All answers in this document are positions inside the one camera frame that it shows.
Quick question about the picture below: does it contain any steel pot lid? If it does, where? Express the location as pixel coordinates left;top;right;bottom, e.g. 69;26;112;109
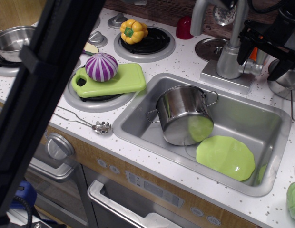
195;38;227;61

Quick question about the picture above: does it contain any grey oven door handle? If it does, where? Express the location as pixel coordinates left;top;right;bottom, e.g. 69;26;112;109
29;162;78;183

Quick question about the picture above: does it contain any stove burner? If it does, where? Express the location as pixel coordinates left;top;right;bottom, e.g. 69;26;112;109
114;26;176;63
63;70;135;113
0;60;20;77

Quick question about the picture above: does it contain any green cutting board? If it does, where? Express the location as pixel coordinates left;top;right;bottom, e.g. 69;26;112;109
71;63;146;98

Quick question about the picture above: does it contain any steel pot left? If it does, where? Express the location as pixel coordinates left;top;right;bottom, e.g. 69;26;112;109
0;26;36;63

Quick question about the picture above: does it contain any grey stove knob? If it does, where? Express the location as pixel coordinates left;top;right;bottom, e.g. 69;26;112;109
108;13;128;29
88;31;108;48

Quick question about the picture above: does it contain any toy eggplant half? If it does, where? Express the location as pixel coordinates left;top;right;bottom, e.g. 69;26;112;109
82;42;99;56

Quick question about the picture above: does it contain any front stove burner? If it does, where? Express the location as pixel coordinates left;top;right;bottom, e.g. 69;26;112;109
63;70;135;113

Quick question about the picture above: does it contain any silver toy faucet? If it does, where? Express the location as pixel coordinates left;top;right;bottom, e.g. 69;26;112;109
190;0;254;95

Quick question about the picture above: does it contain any orange toy carrot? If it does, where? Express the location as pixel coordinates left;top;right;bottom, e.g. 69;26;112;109
249;47;258;61

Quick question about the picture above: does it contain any grey stove knob rear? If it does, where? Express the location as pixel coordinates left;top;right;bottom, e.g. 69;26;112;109
108;13;128;29

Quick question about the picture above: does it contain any silver faucet lever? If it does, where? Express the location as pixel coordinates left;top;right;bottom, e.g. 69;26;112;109
239;49;269;76

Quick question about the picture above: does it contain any grey sink basin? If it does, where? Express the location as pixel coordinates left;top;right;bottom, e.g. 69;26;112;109
113;73;292;197

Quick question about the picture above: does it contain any yellow toy bell pepper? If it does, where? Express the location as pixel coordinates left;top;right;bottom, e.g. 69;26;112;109
120;19;148;45

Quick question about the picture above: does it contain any purple striped toy onion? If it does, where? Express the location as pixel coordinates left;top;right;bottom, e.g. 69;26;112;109
85;53;118;82

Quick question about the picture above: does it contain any green toy cabbage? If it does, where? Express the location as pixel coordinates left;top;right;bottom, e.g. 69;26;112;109
286;182;295;221

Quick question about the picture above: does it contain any metal pasta spoon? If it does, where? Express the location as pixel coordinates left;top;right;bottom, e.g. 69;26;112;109
53;106;112;135

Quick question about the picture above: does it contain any silver oven dial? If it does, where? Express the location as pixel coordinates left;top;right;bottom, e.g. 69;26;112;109
45;133;75;160

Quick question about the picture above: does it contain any green plastic plate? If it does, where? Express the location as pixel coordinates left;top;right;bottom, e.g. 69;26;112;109
196;135;256;181

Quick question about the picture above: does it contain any grey dishwasher door handle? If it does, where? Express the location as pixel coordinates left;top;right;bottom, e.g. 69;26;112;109
87;180;180;228

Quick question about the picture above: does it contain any blue clamp with cable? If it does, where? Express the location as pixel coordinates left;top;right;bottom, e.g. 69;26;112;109
10;180;37;228

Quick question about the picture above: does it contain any steel pan right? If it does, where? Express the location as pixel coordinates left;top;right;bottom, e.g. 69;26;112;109
267;59;295;123

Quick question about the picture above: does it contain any grey stove knob middle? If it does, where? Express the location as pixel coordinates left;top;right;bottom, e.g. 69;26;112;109
88;31;108;48

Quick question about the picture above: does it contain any far left stove burner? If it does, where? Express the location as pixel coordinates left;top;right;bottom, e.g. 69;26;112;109
0;60;20;77

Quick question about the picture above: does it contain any steel pot in sink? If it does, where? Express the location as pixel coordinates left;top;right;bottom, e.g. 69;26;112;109
147;85;219;146

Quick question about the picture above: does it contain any rear right stove burner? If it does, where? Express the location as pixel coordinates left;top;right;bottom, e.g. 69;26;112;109
114;26;176;63

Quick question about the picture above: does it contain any red plastic cup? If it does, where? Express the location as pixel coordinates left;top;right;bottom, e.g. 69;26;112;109
176;16;193;40

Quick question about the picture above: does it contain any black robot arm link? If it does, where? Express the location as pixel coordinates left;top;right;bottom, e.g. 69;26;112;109
0;0;104;224

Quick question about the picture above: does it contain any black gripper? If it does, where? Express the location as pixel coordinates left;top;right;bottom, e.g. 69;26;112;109
237;0;295;81

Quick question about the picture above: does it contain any clear faucet knob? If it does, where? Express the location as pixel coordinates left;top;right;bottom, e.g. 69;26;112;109
212;6;236;26

